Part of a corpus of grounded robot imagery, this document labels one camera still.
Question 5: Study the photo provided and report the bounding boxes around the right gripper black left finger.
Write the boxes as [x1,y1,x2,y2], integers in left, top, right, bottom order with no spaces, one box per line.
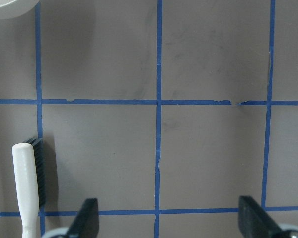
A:
[65,198,99,238]

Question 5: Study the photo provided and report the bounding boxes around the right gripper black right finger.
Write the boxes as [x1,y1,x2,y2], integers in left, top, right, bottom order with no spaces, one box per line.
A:
[238,196,298,238]

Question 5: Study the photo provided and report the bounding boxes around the white hand brush black bristles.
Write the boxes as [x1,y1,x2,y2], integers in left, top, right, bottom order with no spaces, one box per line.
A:
[11,138,46,238]

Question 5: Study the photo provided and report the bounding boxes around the beige plastic dustpan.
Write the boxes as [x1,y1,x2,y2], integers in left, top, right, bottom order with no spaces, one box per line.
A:
[0,0,39,20]

